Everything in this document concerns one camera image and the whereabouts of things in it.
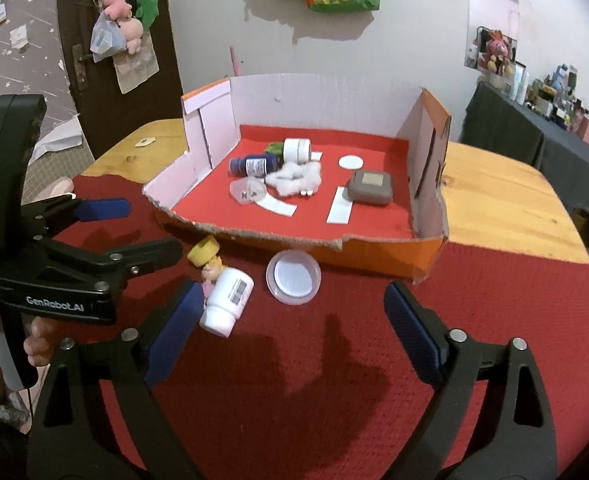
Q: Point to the green plush toy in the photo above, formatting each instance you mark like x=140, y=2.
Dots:
x=148, y=10

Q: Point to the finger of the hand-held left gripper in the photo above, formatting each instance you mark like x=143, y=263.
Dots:
x=104, y=209
x=144, y=252

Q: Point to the dark brown door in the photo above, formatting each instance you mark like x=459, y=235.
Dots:
x=167, y=60

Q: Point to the brown paper bag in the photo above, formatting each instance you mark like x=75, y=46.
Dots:
x=134, y=70

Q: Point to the person's left hand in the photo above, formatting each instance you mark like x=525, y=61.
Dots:
x=39, y=345

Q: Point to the orange cardboard box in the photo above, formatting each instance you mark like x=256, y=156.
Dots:
x=384, y=260

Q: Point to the dark covered side table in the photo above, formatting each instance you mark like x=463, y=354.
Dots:
x=504, y=130

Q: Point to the pink stick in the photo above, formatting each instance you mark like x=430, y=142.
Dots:
x=234, y=62

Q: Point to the pale pink plush toy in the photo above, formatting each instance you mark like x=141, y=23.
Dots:
x=130, y=32

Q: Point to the pink round lid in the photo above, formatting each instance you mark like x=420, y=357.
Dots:
x=294, y=275

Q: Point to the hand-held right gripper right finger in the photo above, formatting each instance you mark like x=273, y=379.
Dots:
x=417, y=332

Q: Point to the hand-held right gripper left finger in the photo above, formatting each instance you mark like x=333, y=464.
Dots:
x=174, y=330

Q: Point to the white fluffy plush toy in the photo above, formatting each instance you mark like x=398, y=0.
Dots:
x=294, y=177

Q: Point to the pink bunny plush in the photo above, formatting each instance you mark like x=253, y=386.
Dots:
x=496, y=50

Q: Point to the row of small items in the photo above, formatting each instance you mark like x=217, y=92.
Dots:
x=559, y=95

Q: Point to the clear plastic bag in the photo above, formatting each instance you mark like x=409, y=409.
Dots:
x=104, y=40

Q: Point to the red table cloth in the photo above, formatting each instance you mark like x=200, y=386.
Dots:
x=499, y=335

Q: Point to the clear plastic container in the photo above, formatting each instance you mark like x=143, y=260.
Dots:
x=247, y=191

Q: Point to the pink slipper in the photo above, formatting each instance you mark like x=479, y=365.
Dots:
x=57, y=187

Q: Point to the white bottle with barcode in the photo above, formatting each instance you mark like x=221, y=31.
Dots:
x=224, y=305

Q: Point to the grey case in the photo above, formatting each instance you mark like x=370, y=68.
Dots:
x=369, y=187

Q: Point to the yellow tape roll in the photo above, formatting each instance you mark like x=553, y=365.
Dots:
x=203, y=252

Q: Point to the small doll figurine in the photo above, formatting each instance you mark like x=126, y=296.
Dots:
x=212, y=270

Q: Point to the blue bottle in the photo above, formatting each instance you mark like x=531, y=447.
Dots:
x=242, y=166

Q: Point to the green fuzzy ball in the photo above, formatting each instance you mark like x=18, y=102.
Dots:
x=274, y=147

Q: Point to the small table sticker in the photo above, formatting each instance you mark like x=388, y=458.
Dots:
x=146, y=141

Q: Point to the wooden table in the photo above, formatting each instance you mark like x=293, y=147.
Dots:
x=499, y=200

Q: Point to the white jar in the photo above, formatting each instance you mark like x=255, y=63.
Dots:
x=297, y=150

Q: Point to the white paper sheet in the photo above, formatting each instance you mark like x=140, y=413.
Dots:
x=57, y=137

